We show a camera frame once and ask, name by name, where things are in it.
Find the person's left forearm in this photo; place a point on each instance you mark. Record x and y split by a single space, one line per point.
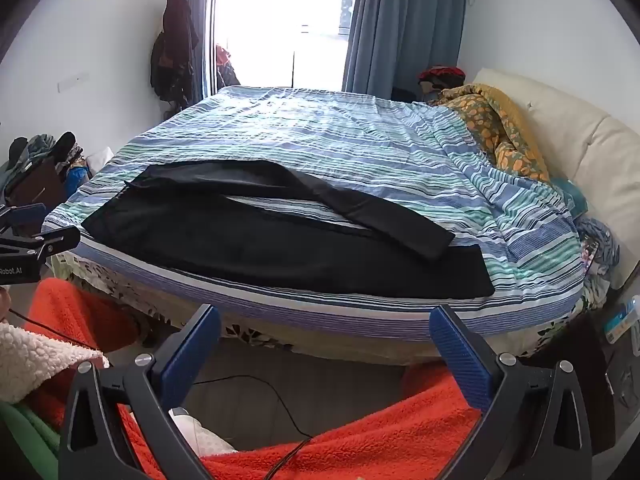
35 360

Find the striped blue green bedsheet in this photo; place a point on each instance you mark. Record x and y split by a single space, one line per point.
325 130

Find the green cloth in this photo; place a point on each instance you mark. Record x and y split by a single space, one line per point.
25 440

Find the blue curtain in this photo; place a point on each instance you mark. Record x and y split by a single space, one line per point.
400 25

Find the red clothes by door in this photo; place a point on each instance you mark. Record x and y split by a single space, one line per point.
227 67

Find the dark nightstand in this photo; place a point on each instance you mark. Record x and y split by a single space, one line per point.
575 345

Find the cream pillow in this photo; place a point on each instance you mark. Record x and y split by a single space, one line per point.
575 130

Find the light blue box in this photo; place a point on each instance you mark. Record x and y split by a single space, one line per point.
622 320

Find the person's orange fleece clothing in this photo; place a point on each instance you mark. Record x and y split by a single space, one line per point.
375 435

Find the pile of mixed clothes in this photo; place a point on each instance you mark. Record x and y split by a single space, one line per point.
40 160

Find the red and black clothes pile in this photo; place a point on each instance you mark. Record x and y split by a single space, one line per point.
442 77

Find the white slipper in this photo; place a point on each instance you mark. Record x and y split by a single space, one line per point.
205 437

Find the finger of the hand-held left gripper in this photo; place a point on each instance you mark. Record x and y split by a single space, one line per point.
22 216
55 242

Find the patterned blue pillow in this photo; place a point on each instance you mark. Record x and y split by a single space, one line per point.
600 255

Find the black pants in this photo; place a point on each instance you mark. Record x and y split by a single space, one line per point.
250 240

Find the orange floral quilt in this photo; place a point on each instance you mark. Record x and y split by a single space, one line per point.
492 125

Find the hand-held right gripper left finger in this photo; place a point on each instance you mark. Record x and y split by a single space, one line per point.
187 355

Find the glass balcony door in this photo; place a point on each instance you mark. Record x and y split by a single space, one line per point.
280 20

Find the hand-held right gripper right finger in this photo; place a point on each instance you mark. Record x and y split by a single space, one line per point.
460 360

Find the floral mattress cover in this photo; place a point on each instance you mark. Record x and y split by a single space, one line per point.
250 332

